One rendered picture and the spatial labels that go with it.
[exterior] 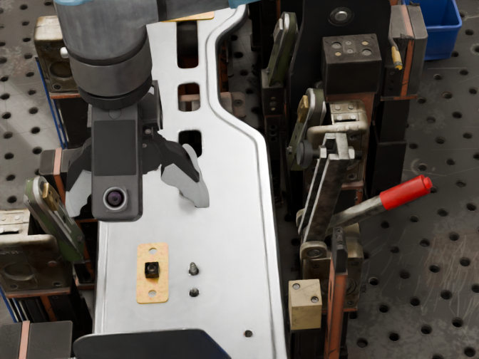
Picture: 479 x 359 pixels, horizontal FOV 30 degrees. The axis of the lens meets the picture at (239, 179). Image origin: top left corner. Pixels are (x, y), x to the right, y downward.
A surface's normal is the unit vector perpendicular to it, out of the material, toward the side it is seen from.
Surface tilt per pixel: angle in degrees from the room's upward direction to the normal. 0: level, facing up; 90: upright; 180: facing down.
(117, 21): 95
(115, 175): 31
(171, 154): 89
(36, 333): 0
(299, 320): 90
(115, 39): 90
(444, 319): 0
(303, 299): 0
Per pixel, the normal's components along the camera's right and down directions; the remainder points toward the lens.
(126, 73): 0.50, 0.65
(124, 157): -0.04, -0.13
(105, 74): -0.02, 0.77
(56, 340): -0.04, -0.62
